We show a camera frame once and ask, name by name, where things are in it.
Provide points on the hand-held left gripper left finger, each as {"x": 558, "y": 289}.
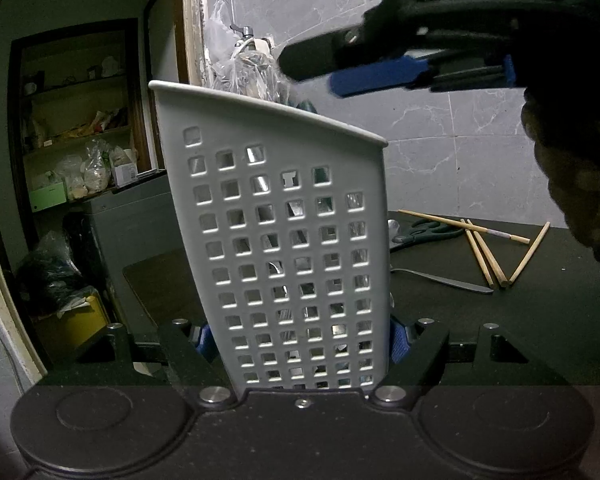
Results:
{"x": 207, "y": 342}

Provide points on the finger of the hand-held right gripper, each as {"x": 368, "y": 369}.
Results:
{"x": 375, "y": 77}
{"x": 325, "y": 55}

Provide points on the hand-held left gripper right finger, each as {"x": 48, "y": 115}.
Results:
{"x": 401, "y": 345}

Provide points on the metal spoon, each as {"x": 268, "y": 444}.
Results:
{"x": 394, "y": 232}
{"x": 445, "y": 281}

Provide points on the white perforated utensil holder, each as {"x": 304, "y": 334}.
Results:
{"x": 280, "y": 125}

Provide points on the wooden chopstick with silver band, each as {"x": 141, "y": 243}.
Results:
{"x": 460, "y": 226}

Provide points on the clear plastic bag with contents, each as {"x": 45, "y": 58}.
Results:
{"x": 245, "y": 77}

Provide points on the thin empty plastic bag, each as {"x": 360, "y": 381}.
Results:
{"x": 219, "y": 30}

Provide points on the yellow box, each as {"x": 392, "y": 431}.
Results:
{"x": 75, "y": 332}

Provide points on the grey cabinet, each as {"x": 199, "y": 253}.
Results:
{"x": 130, "y": 220}

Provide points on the black plastic bag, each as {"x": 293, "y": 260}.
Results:
{"x": 45, "y": 272}

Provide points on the small white box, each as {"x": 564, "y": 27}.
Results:
{"x": 125, "y": 174}

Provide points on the dark wooden shelf unit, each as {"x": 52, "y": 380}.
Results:
{"x": 139, "y": 90}

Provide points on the plastic bag of white food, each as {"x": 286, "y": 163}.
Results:
{"x": 96, "y": 170}

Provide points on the white ornament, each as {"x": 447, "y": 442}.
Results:
{"x": 111, "y": 66}

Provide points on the light green box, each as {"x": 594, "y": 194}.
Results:
{"x": 49, "y": 197}

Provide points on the pile of snack packets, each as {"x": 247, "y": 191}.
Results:
{"x": 92, "y": 124}

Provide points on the white wall fixture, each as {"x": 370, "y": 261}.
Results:
{"x": 262, "y": 46}

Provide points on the worn door frame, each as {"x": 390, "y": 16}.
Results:
{"x": 192, "y": 20}

